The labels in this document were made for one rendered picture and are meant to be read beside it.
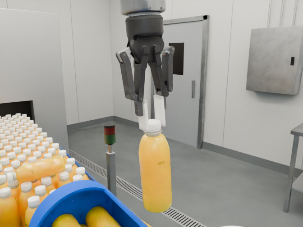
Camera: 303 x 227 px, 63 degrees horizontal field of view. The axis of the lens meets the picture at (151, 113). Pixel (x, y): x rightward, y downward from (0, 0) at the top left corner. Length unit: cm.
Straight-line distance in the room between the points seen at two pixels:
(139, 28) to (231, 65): 352
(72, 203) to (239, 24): 348
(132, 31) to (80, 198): 58
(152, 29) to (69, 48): 501
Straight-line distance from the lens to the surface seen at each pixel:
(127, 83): 49
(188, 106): 441
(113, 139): 134
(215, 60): 409
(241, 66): 389
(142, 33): 49
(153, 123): 54
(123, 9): 50
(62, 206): 87
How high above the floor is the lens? 163
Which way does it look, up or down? 13 degrees down
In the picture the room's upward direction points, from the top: straight up
